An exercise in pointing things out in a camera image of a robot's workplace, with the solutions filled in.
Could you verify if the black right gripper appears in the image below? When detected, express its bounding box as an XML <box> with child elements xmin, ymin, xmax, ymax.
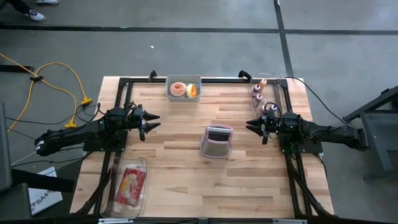
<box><xmin>245</xmin><ymin>112</ymin><xmax>282</xmax><ymax>146</ymax></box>

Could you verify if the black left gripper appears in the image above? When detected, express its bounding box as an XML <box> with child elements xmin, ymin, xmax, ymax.
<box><xmin>129</xmin><ymin>104</ymin><xmax>162</xmax><ymax>142</ymax></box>

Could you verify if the pink frosted donut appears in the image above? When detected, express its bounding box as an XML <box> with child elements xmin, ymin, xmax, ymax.
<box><xmin>169</xmin><ymin>82</ymin><xmax>188</xmax><ymax>98</ymax></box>

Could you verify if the green frosted donut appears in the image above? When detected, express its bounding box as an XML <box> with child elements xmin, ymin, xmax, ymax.
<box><xmin>185</xmin><ymin>83</ymin><xmax>199</xmax><ymax>99</ymax></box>

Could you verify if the red snack packet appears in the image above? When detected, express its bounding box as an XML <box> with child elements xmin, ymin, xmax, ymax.
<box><xmin>114</xmin><ymin>167</ymin><xmax>147</xmax><ymax>207</ymax></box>

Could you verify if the clear plastic bin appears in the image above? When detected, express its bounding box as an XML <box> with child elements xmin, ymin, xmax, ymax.
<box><xmin>249</xmin><ymin>72</ymin><xmax>289</xmax><ymax>121</ymax></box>
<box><xmin>99</xmin><ymin>155</ymin><xmax>149</xmax><ymax>219</ymax></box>

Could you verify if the pink steel box grater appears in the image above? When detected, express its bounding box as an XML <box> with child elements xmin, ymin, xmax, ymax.
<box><xmin>200</xmin><ymin>123</ymin><xmax>234</xmax><ymax>159</ymax></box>

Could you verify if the grey plastic bin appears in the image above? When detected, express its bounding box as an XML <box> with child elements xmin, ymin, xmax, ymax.
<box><xmin>164</xmin><ymin>73</ymin><xmax>202</xmax><ymax>103</ymax></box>

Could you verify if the black metal stand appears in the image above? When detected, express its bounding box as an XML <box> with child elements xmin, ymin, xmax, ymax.
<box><xmin>343</xmin><ymin>84</ymin><xmax>398</xmax><ymax>181</ymax></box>

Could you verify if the white cardboard box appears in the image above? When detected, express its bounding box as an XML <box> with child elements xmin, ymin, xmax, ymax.
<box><xmin>28</xmin><ymin>166</ymin><xmax>63</xmax><ymax>215</ymax></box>

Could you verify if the dark grey equipment cabinet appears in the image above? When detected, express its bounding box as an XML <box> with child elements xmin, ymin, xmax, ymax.
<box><xmin>0</xmin><ymin>101</ymin><xmax>76</xmax><ymax>224</ymax></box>

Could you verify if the person's leg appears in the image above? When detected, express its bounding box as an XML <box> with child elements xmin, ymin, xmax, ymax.
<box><xmin>6</xmin><ymin>0</ymin><xmax>32</xmax><ymax>14</ymax></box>

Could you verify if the black loose cable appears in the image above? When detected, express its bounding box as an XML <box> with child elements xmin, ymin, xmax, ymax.
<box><xmin>284</xmin><ymin>76</ymin><xmax>343</xmax><ymax>128</ymax></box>

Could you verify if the yellow extension cord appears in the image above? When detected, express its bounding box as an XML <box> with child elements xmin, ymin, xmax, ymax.
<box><xmin>0</xmin><ymin>52</ymin><xmax>93</xmax><ymax>133</ymax></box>

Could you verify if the white floor cable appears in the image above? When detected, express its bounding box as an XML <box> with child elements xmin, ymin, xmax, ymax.
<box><xmin>11</xmin><ymin>151</ymin><xmax>38</xmax><ymax>166</ymax></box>

